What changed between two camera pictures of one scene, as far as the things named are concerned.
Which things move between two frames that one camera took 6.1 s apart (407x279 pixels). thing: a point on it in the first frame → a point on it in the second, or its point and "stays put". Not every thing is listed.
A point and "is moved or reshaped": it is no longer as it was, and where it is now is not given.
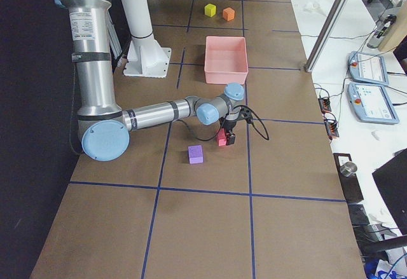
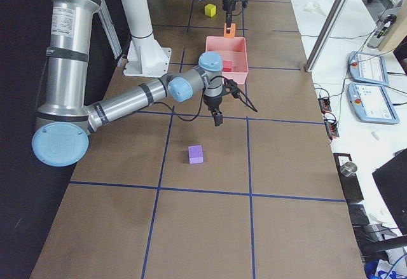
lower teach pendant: [372, 103] stays put
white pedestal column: [146, 56] stays put
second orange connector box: [331, 129] stays put
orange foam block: [228, 14] is moved or reshaped
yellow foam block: [210, 10] stays put
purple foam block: [195, 153] stays put
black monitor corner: [392, 182] stays put
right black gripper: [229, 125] → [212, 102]
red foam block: [221, 137] → [227, 65]
